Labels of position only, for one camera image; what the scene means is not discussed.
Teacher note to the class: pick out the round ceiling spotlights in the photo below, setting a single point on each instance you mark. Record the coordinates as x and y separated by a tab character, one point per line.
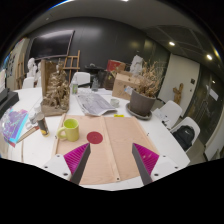
171	43

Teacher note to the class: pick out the brown cardboard box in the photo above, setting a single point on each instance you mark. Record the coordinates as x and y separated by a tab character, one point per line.
121	86

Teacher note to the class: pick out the small white cup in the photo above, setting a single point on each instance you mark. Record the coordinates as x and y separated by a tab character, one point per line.
115	102

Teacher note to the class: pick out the white plaster statue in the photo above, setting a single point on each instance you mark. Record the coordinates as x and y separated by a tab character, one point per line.
136	65

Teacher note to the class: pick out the dark wall blackboard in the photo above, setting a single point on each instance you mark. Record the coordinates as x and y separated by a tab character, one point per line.
51	45

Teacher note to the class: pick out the wooden easel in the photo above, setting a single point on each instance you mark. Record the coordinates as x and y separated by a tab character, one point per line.
21	71
71	68

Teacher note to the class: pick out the clear glass bottle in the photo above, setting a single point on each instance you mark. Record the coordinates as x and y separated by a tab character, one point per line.
95	85

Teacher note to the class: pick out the colourful holographic painting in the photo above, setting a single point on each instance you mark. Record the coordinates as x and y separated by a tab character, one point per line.
15	125

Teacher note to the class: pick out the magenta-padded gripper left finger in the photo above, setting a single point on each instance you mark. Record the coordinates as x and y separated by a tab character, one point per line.
75	158

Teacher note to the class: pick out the small grey jar white lid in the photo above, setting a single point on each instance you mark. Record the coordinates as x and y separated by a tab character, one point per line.
32	119

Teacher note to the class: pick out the black backpack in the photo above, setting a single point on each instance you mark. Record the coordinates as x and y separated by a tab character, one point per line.
184	137

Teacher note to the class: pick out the wooden paint brush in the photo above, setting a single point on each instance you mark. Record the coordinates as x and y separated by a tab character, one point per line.
28	133

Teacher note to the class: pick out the white plaster bust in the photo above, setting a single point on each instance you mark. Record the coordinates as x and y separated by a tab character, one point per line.
32	66
39	75

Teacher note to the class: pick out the yellow-green mug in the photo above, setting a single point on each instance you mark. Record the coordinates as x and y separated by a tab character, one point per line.
71	131

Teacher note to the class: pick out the white cabinet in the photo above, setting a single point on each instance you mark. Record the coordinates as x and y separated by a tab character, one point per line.
15	63

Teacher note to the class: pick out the golden sculpture on wooden base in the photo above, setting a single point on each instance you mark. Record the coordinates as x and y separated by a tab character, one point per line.
56	93

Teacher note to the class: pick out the white spray bottle green label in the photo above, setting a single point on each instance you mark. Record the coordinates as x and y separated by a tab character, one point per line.
74	87

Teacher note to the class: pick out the white plastic chair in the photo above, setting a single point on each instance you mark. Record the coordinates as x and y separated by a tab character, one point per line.
82	78
171	111
191	123
28	82

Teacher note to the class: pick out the grey newspaper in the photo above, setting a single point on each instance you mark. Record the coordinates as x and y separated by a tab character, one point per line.
95	105

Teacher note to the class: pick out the small yellow tag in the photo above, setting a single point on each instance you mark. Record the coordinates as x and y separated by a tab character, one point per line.
118	115

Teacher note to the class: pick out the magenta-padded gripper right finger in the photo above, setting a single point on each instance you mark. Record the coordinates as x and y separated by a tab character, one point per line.
146	158

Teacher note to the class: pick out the wooden figure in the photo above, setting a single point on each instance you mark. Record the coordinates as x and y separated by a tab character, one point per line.
178	94

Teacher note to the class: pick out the red box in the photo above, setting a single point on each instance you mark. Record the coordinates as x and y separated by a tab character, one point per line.
115	65

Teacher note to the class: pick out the long ceiling light strip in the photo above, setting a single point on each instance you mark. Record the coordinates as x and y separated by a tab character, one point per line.
61	3

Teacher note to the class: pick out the light wooden drawing board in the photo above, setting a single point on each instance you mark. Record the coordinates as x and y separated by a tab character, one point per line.
113	150

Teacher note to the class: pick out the flat round red coaster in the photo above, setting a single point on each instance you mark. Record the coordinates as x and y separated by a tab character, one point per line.
94	137

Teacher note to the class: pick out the dry plant in grey pot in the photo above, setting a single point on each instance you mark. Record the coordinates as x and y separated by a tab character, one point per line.
141	103

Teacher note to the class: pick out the black foam block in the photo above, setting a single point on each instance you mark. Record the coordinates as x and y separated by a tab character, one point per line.
3	96
9	103

